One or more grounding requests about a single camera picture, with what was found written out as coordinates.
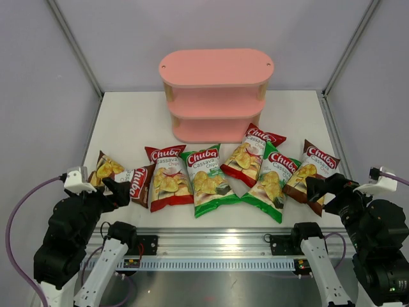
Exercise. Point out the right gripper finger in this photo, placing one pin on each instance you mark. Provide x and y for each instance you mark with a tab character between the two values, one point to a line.
335	181
316	188

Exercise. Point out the brown Chuba chips bag right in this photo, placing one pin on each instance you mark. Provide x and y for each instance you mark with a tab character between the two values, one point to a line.
316	164

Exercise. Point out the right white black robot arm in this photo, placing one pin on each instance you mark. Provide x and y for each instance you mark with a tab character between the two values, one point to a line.
377	230

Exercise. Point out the brown Chuba chips bag left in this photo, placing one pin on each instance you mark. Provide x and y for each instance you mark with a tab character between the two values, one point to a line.
139	178

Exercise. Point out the brown chuba chips bag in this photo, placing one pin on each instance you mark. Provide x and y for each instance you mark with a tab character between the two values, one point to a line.
316	164
139	178

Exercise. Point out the red Chuba chips bag left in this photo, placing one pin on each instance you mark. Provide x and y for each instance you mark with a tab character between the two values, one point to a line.
170	183

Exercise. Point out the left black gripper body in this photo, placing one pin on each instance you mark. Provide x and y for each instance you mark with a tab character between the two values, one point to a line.
97	203

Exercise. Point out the green Chuba chips bag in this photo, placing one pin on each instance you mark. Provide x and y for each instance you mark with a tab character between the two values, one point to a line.
267	193
210	185

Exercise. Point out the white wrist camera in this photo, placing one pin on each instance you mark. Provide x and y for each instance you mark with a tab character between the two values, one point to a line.
76	180
380	182

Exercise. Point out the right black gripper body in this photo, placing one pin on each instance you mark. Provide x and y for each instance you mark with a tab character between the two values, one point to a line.
347	203

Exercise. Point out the pink three-tier wooden shelf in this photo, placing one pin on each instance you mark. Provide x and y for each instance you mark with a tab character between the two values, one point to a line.
214	94

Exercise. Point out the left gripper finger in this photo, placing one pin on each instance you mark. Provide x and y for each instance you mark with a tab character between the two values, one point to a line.
120	194
110	186

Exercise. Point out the white slotted cable duct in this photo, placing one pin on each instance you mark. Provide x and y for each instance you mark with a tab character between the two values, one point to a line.
222	264

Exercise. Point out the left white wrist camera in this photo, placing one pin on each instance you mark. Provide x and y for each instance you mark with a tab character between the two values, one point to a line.
76	180

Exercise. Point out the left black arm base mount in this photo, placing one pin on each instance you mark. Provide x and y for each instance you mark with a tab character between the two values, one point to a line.
145	244

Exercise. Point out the red chuba chips bag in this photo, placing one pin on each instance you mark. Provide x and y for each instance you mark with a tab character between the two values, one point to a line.
245	162
170	183

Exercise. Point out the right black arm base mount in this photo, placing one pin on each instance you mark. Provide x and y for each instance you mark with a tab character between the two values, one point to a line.
282	245

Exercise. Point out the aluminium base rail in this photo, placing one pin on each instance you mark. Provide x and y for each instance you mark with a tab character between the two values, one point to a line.
197	244

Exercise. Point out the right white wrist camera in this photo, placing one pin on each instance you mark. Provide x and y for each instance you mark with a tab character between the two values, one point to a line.
380	182

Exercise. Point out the red Chuba chips bag right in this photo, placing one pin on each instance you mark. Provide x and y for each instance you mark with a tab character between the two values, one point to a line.
245	162

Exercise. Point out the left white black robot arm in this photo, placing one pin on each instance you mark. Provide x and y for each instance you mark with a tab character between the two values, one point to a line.
70	227

